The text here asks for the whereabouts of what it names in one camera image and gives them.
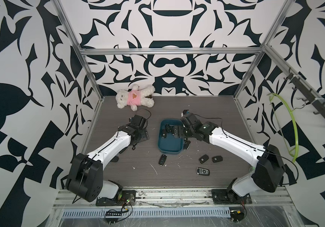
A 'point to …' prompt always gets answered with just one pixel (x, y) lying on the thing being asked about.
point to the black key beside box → (186, 145)
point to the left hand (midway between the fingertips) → (140, 134)
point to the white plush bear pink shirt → (135, 97)
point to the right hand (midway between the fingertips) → (179, 128)
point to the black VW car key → (164, 133)
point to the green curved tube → (296, 155)
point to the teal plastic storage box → (169, 144)
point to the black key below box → (162, 159)
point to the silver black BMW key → (202, 171)
